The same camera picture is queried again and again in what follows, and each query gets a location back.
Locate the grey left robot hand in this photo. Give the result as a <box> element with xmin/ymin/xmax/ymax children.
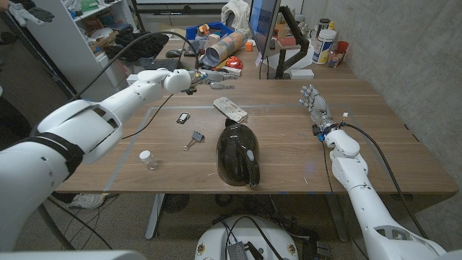
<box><xmin>189</xmin><ymin>69</ymin><xmax>236</xmax><ymax>95</ymax></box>

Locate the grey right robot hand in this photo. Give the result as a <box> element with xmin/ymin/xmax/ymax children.
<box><xmin>298</xmin><ymin>84</ymin><xmax>339</xmax><ymax>137</ymax></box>

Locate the rolled printed cardboard tube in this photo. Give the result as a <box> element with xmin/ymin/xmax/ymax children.
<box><xmin>203</xmin><ymin>28</ymin><xmax>250</xmax><ymax>69</ymax></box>

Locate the grey calculator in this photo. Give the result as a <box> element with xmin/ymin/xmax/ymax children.
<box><xmin>183</xmin><ymin>38</ymin><xmax>203</xmax><ymax>58</ymax></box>

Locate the blue plastic bin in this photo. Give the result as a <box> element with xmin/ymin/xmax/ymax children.
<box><xmin>186</xmin><ymin>21</ymin><xmax>235</xmax><ymax>40</ymax></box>

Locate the black laptop keyboard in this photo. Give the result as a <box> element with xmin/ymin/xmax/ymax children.
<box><xmin>139</xmin><ymin>57</ymin><xmax>180</xmax><ymax>72</ymax></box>

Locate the white wipes canister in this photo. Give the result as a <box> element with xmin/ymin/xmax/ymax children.
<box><xmin>312</xmin><ymin>29</ymin><xmax>337</xmax><ymax>66</ymax></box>

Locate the black binder clip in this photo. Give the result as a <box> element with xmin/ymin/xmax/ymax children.
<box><xmin>183</xmin><ymin>131</ymin><xmax>206</xmax><ymax>152</ymax></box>

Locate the white cloth garment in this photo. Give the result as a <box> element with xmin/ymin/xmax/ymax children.
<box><xmin>221</xmin><ymin>0</ymin><xmax>252</xmax><ymax>32</ymax></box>

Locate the black garment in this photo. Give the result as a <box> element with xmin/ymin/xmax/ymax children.
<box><xmin>104</xmin><ymin>30</ymin><xmax>170</xmax><ymax>62</ymax></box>

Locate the black computer monitor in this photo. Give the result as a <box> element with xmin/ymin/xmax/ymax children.
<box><xmin>248</xmin><ymin>0</ymin><xmax>282</xmax><ymax>59</ymax></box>

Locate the small clear white-capped bottle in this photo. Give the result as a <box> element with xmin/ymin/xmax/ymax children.
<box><xmin>139</xmin><ymin>149</ymin><xmax>159</xmax><ymax>172</ymax></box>

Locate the grey table leg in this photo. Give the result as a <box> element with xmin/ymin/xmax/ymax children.
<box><xmin>145</xmin><ymin>194</ymin><xmax>166</xmax><ymax>241</ymax></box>
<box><xmin>326</xmin><ymin>194</ymin><xmax>349</xmax><ymax>243</ymax></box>

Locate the white shelf unit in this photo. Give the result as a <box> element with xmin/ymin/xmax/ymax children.
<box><xmin>21</xmin><ymin>0</ymin><xmax>138</xmax><ymax>105</ymax></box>

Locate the white robot torso base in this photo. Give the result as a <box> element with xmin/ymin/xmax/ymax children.
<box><xmin>194</xmin><ymin>215</ymin><xmax>300</xmax><ymax>260</ymax></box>

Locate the white sneaker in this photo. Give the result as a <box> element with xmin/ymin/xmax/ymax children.
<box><xmin>67</xmin><ymin>193</ymin><xmax>105</xmax><ymax>210</ymax></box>

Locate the grey white glove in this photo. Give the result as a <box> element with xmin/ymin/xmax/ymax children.
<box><xmin>7</xmin><ymin>1</ymin><xmax>55</xmax><ymax>27</ymax></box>

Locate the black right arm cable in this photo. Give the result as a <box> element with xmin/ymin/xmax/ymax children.
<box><xmin>339</xmin><ymin>122</ymin><xmax>429</xmax><ymax>240</ymax></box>

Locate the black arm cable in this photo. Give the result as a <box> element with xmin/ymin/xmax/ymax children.
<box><xmin>339</xmin><ymin>122</ymin><xmax>429</xmax><ymax>240</ymax></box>
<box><xmin>70</xmin><ymin>30</ymin><xmax>201</xmax><ymax>103</ymax></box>

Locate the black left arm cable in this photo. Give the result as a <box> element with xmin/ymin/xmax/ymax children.
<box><xmin>70</xmin><ymin>30</ymin><xmax>201</xmax><ymax>103</ymax></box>

